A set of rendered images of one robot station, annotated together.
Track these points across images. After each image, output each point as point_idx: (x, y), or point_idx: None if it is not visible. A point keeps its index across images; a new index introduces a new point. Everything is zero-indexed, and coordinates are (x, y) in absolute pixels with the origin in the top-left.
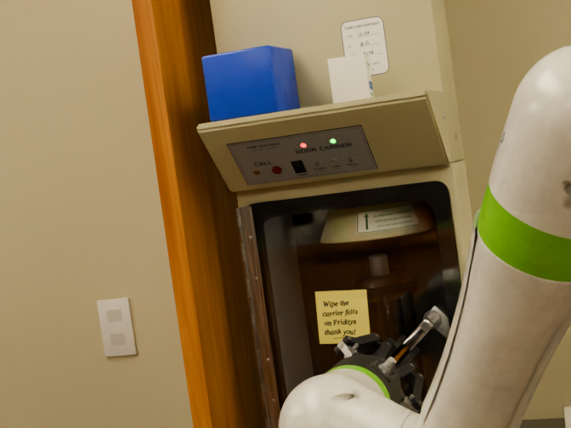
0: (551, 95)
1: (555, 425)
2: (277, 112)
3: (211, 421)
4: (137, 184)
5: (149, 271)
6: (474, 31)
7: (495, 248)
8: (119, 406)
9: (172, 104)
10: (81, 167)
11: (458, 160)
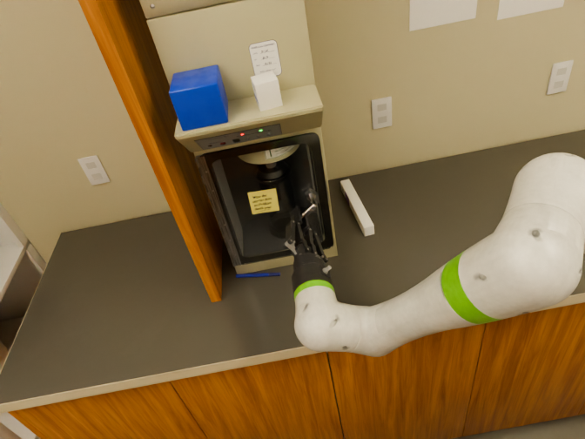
0: (537, 285)
1: (334, 186)
2: (228, 124)
3: (206, 266)
4: (82, 92)
5: (105, 139)
6: None
7: (462, 315)
8: (107, 205)
9: (147, 114)
10: (38, 85)
11: None
